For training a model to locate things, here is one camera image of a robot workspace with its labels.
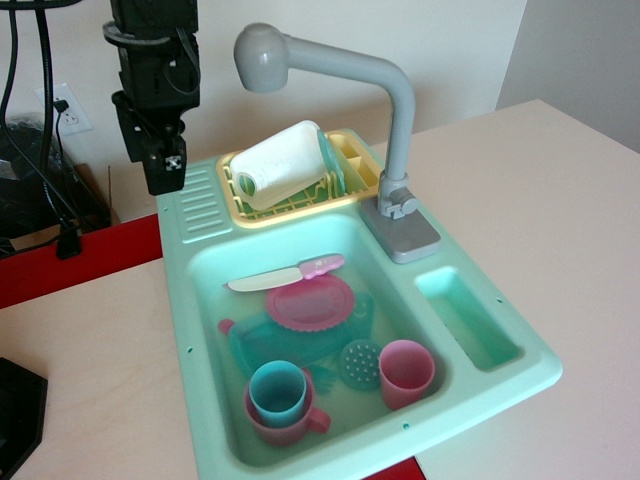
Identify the pink scalloped plate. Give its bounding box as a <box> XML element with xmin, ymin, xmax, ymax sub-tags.
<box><xmin>265</xmin><ymin>275</ymin><xmax>355</xmax><ymax>332</ymax></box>

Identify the blue toy cup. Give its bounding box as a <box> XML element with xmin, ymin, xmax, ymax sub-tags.
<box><xmin>248</xmin><ymin>360</ymin><xmax>307</xmax><ymax>429</ymax></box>

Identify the grey toy faucet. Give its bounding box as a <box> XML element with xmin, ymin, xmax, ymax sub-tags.
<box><xmin>234</xmin><ymin>23</ymin><xmax>441</xmax><ymax>264</ymax></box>

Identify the teal toy fork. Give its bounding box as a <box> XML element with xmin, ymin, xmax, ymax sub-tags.
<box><xmin>303</xmin><ymin>365</ymin><xmax>338</xmax><ymax>396</ymax></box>

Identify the teal strainer disc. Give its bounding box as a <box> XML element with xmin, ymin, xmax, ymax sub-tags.
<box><xmin>339</xmin><ymin>339</ymin><xmax>381</xmax><ymax>391</ymax></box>

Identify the pink toy mug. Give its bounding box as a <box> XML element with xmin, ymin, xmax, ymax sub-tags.
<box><xmin>243</xmin><ymin>371</ymin><xmax>332</xmax><ymax>447</ymax></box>

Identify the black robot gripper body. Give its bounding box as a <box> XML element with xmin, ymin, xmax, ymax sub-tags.
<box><xmin>103</xmin><ymin>0</ymin><xmax>201</xmax><ymax>162</ymax></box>

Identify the black object bottom left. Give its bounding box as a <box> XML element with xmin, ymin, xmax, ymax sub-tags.
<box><xmin>1</xmin><ymin>358</ymin><xmax>48</xmax><ymax>479</ymax></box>

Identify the pink toy tumbler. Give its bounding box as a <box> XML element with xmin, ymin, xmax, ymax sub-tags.
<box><xmin>379</xmin><ymin>339</ymin><xmax>435</xmax><ymax>410</ymax></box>

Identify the black bag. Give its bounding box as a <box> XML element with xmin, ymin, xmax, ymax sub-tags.
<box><xmin>1</xmin><ymin>115</ymin><xmax>76</xmax><ymax>221</ymax></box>

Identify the toy knife pink handle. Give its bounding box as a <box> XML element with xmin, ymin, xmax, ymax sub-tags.
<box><xmin>225</xmin><ymin>254</ymin><xmax>346</xmax><ymax>293</ymax></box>

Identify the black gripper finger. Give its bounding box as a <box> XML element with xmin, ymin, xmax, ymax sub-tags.
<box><xmin>141</xmin><ymin>135</ymin><xmax>187</xmax><ymax>195</ymax></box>

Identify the white wall outlet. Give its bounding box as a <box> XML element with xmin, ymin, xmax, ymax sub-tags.
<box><xmin>53</xmin><ymin>83</ymin><xmax>93</xmax><ymax>136</ymax></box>

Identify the teal toy tray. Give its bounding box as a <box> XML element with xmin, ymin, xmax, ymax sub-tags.
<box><xmin>218</xmin><ymin>292</ymin><xmax>374</xmax><ymax>378</ymax></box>

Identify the teal plate in rack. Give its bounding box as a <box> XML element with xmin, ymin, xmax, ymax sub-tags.
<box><xmin>317</xmin><ymin>130</ymin><xmax>346</xmax><ymax>198</ymax></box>

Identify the yellow dish rack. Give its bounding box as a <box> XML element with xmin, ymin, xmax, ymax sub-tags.
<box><xmin>215</xmin><ymin>129</ymin><xmax>383</xmax><ymax>229</ymax></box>

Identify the cardboard box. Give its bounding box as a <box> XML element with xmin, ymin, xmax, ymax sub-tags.
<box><xmin>1</xmin><ymin>164</ymin><xmax>118</xmax><ymax>251</ymax></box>

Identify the mint green toy sink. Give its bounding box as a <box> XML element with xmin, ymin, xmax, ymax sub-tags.
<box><xmin>158</xmin><ymin>158</ymin><xmax>562</xmax><ymax>479</ymax></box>

